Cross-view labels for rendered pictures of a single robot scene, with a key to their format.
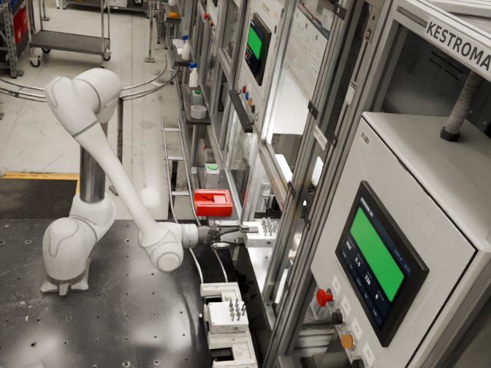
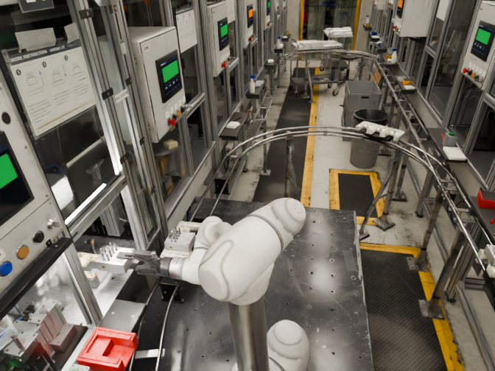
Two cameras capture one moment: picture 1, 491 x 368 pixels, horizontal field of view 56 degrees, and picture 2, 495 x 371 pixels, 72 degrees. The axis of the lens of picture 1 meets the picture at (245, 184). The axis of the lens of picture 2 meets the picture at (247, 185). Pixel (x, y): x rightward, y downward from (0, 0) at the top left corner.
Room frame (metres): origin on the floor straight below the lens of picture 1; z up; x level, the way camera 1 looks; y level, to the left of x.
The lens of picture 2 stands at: (1.99, 0.91, 2.04)
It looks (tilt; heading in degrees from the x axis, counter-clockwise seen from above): 33 degrees down; 210
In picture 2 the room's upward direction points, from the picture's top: 2 degrees counter-clockwise
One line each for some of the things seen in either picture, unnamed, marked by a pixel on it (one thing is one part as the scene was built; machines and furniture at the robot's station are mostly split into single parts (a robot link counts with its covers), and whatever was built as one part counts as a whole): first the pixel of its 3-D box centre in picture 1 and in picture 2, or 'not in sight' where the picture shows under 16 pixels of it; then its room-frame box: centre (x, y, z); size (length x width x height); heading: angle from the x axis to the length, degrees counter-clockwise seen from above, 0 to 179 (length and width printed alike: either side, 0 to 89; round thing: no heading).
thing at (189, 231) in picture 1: (188, 236); (178, 268); (1.29, 0.17, 1.03); 0.09 x 0.06 x 0.09; 18
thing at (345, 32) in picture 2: not in sight; (336, 51); (-5.53, -1.14, 0.48); 0.84 x 0.58 x 0.97; 26
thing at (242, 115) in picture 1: (241, 107); (20, 282); (1.75, 0.08, 1.37); 0.36 x 0.04 x 0.04; 18
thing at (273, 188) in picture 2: not in sight; (299, 109); (-3.23, -1.05, 0.01); 5.85 x 0.59 x 0.01; 18
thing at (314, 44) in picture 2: not in sight; (315, 66); (-4.19, -1.14, 0.48); 0.88 x 0.56 x 0.96; 126
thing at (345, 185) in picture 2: not in sight; (356, 193); (-1.12, 0.42, 0.01); 1.00 x 0.55 x 0.01; 18
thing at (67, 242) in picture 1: (66, 244); (286, 349); (1.30, 0.65, 0.85); 0.18 x 0.16 x 0.22; 171
